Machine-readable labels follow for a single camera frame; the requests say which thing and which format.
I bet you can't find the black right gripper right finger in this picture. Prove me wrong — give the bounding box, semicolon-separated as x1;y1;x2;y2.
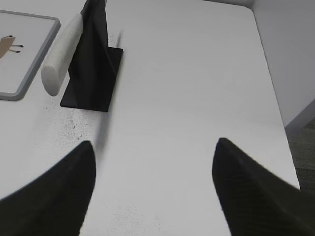
212;138;315;236

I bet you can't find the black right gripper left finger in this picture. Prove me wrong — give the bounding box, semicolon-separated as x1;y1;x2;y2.
0;141;96;236

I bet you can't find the white handled cleaver knife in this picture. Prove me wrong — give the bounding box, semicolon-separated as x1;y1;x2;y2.
41;13;83;96

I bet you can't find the black knife stand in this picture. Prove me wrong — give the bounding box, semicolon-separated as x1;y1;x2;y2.
60;0;123;112

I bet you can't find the white grey-rimmed cutting board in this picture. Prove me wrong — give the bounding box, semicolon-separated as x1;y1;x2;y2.
0;10;61;101

